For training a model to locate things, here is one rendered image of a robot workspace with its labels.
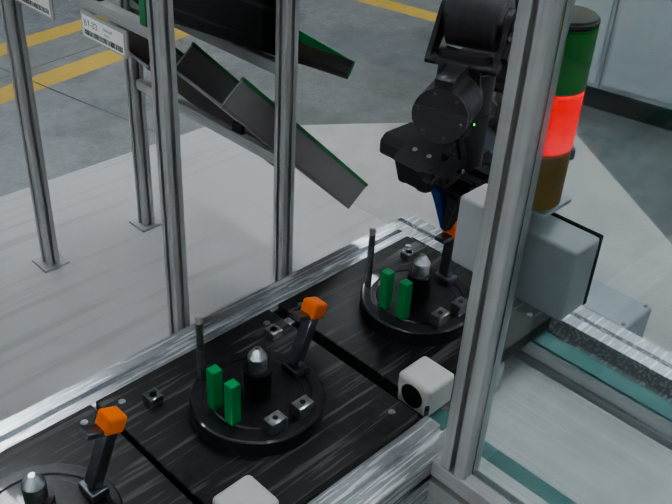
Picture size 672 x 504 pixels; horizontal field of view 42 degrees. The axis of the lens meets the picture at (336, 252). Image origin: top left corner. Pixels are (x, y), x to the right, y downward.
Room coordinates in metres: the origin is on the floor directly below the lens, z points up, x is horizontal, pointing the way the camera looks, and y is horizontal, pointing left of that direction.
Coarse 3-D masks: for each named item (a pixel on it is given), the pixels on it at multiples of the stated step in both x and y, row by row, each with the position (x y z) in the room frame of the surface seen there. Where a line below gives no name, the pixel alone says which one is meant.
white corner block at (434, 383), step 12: (420, 360) 0.73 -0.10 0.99; (432, 360) 0.74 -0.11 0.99; (408, 372) 0.71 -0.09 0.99; (420, 372) 0.71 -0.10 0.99; (432, 372) 0.72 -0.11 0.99; (444, 372) 0.72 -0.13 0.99; (408, 384) 0.70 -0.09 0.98; (420, 384) 0.70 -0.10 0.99; (432, 384) 0.70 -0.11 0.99; (444, 384) 0.70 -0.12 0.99; (408, 396) 0.70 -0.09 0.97; (420, 396) 0.69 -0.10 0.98; (432, 396) 0.69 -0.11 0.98; (444, 396) 0.70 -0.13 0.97; (420, 408) 0.69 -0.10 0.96; (432, 408) 0.69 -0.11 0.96
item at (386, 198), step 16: (304, 128) 1.57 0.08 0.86; (320, 128) 1.57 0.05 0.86; (336, 128) 1.58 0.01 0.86; (352, 128) 1.58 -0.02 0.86; (368, 128) 1.59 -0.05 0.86; (384, 128) 1.59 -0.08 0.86; (336, 144) 1.51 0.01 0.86; (352, 144) 1.51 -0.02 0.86; (368, 144) 1.52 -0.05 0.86; (352, 160) 1.45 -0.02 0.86; (368, 160) 1.45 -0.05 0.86; (384, 160) 1.45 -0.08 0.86; (304, 176) 1.37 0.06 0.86; (368, 176) 1.39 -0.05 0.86; (384, 176) 1.39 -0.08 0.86; (368, 192) 1.33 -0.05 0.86; (384, 192) 1.33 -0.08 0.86; (400, 192) 1.34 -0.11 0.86; (416, 192) 1.34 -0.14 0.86; (368, 208) 1.27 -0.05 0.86; (384, 208) 1.28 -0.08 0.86; (400, 208) 1.28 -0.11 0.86; (416, 208) 1.28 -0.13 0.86; (432, 208) 1.29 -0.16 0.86; (432, 224) 1.24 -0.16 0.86
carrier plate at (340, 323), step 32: (384, 256) 0.97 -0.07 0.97; (416, 256) 0.97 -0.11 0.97; (320, 288) 0.88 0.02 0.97; (352, 288) 0.89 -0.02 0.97; (320, 320) 0.82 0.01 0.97; (352, 320) 0.82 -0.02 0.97; (352, 352) 0.76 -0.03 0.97; (384, 352) 0.77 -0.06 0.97; (416, 352) 0.77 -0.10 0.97; (448, 352) 0.77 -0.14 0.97; (384, 384) 0.72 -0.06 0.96
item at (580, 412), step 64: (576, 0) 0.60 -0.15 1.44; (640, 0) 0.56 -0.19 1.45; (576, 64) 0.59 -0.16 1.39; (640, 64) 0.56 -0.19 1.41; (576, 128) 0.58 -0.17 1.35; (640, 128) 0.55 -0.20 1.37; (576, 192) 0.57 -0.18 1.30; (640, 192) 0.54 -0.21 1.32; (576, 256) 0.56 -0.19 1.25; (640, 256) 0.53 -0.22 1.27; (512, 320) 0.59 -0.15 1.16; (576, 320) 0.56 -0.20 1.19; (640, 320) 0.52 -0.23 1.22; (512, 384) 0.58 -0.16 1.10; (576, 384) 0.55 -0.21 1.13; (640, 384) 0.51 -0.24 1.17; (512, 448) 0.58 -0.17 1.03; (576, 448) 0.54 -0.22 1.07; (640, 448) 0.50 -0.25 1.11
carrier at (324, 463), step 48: (240, 336) 0.78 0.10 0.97; (288, 336) 0.79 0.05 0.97; (144, 384) 0.69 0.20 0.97; (192, 384) 0.68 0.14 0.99; (240, 384) 0.68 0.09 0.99; (288, 384) 0.68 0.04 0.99; (336, 384) 0.71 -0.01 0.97; (144, 432) 0.62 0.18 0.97; (192, 432) 0.63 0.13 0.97; (240, 432) 0.61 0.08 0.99; (288, 432) 0.61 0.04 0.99; (336, 432) 0.64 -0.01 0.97; (384, 432) 0.64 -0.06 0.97; (192, 480) 0.56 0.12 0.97; (240, 480) 0.55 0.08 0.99; (288, 480) 0.57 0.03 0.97; (336, 480) 0.58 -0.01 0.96
